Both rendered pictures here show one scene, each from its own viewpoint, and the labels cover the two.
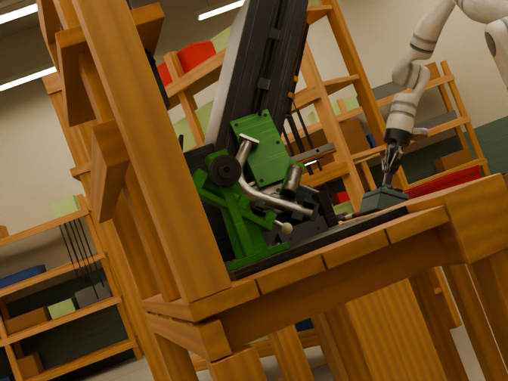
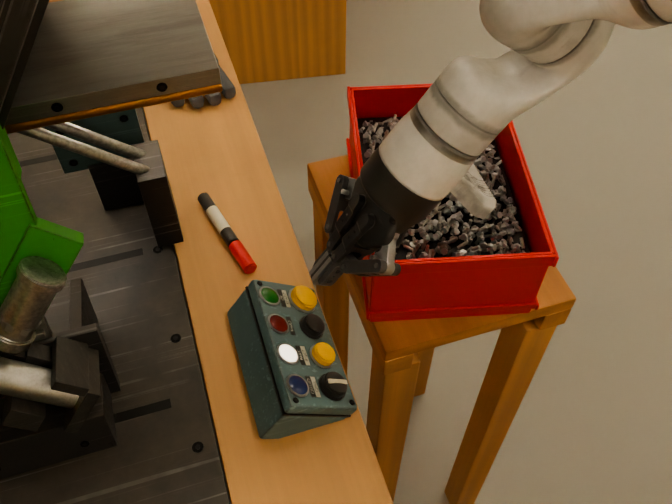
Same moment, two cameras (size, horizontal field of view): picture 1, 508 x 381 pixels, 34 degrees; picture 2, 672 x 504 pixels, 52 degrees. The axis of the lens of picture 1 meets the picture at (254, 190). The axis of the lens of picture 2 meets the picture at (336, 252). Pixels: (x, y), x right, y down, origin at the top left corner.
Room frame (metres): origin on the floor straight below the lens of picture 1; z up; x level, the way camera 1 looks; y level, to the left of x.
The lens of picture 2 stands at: (1.90, -0.33, 1.52)
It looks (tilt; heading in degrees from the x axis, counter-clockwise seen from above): 52 degrees down; 355
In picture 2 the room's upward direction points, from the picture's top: straight up
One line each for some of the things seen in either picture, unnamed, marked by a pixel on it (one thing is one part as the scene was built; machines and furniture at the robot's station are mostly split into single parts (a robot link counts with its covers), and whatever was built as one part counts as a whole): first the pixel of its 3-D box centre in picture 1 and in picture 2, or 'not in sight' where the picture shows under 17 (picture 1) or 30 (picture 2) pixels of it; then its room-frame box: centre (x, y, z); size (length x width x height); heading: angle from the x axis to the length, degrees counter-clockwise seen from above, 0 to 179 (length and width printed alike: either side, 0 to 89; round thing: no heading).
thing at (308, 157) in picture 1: (268, 172); (3, 70); (2.47, -0.06, 1.11); 0.39 x 0.16 x 0.03; 103
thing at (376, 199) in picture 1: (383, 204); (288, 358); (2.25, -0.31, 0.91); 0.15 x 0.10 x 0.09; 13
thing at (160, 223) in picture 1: (111, 131); not in sight; (2.30, 0.31, 1.36); 1.49 x 0.09 x 0.97; 13
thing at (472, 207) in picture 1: (366, 241); (239, 270); (2.43, -0.25, 0.82); 1.50 x 0.14 x 0.15; 13
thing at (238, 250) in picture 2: (354, 215); (225, 231); (2.43, -0.25, 0.91); 0.13 x 0.02 x 0.02; 26
